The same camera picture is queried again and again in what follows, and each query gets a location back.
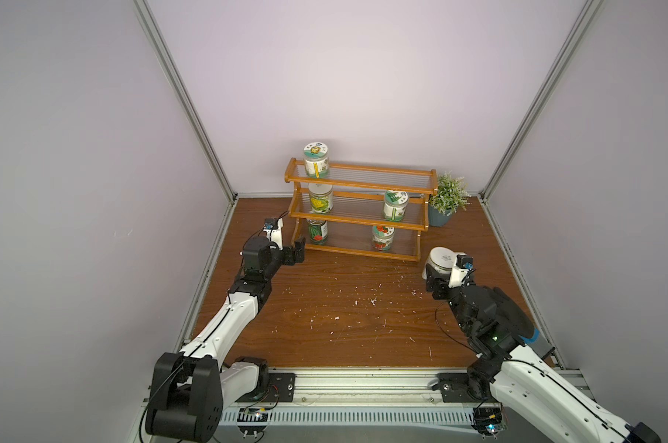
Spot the white lid seed can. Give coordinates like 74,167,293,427
422,247,457,280

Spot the yellow flower seed jar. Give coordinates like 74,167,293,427
308,184,333,214

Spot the tomato seed jar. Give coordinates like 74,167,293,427
372,225,395,252

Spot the green tree lid seed jar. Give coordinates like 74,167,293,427
383,190,410,223

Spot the sunflower seed jar green label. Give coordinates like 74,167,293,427
302,142,329,179

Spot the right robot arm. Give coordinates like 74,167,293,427
425,266,661,442

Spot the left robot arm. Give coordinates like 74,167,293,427
140,236,306,442

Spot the dark green watermelon seed can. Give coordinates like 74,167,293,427
307,220,328,245

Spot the wooden three-tier shelf rack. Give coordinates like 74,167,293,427
284,158,438,262

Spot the small potted green plant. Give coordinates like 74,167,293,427
428,174,470,227

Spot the right controller board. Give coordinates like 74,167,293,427
472,407,507,437

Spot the controller board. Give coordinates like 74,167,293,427
472,407,507,437
236,407,270,442

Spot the left controller board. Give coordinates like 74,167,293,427
236,407,270,442

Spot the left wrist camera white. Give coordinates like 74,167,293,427
263,217,284,250

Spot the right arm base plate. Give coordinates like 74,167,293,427
428,372,493,403

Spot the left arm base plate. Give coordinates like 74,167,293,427
238,372,297,404

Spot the aluminium front rail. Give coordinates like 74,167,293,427
232,367,496,408

